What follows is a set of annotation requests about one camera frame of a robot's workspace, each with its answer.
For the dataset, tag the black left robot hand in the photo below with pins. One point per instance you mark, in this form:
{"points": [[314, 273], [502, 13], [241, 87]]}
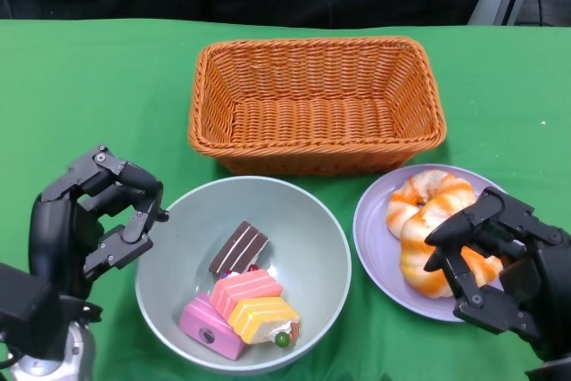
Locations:
{"points": [[49, 238]]}

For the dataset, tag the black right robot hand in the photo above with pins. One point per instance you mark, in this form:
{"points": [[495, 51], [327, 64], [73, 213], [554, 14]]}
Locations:
{"points": [[553, 274]]}

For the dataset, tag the orange striped bread roll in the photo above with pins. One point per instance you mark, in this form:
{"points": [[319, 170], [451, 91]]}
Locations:
{"points": [[410, 193], [419, 265]]}

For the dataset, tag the pale green bowl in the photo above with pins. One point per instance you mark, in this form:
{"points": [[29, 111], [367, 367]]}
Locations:
{"points": [[285, 220]]}

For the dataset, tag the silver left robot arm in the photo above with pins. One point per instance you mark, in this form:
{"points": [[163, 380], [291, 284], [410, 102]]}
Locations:
{"points": [[76, 345]]}

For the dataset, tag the pink cake slice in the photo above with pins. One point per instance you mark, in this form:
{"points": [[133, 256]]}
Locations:
{"points": [[205, 325]]}

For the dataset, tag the lavender plate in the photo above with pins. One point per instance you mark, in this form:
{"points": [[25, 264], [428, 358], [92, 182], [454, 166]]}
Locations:
{"points": [[374, 242]]}

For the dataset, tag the brown chocolate cake slice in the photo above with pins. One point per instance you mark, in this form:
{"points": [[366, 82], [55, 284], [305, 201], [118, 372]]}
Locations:
{"points": [[238, 249]]}

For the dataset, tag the salmon striped cake slice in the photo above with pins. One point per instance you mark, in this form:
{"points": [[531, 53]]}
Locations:
{"points": [[245, 287]]}

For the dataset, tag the yellow cake slice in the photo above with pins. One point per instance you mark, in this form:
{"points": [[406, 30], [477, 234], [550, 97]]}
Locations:
{"points": [[259, 316]]}

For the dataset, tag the orange wicker basket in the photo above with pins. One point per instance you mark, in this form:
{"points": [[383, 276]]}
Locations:
{"points": [[312, 122]]}

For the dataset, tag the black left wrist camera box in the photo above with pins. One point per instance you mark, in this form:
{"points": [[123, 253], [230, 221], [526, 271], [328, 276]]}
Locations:
{"points": [[27, 309]]}

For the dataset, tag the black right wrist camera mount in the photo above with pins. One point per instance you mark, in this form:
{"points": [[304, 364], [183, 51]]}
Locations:
{"points": [[553, 372]]}

